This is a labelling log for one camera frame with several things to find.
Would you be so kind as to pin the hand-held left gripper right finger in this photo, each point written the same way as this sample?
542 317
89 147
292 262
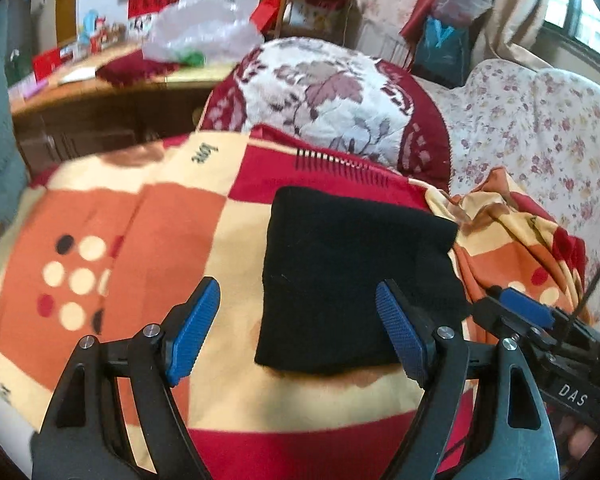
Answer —
402 332

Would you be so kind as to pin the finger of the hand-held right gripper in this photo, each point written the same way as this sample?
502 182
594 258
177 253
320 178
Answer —
495 315
525 306

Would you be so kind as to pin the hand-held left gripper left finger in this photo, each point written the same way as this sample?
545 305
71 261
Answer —
192 330

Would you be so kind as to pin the black pants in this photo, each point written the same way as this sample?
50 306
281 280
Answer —
340 270

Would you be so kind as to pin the person's right hand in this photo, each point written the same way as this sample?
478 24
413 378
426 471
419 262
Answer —
577 442

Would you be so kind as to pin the orange red checkered blanket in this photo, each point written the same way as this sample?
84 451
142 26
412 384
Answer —
180 235

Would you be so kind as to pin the floral sofa cover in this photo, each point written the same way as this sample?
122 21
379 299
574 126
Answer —
540 125

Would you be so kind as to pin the wooden table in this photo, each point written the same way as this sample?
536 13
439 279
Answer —
95 110

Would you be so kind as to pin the floral red-edged cushion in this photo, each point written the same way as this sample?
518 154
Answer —
330 90

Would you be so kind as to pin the dark red cloth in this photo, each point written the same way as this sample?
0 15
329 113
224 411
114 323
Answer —
135 70

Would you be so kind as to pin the teal bag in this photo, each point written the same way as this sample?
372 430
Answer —
440 52

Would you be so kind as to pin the beige curtain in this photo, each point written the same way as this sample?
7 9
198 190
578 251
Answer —
515 15

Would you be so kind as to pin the clear plastic bag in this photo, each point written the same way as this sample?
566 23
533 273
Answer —
457 0
205 30

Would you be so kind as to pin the red box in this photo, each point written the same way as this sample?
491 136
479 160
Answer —
47 64

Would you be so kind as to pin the red paper sign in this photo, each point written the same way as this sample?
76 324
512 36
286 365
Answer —
155 1

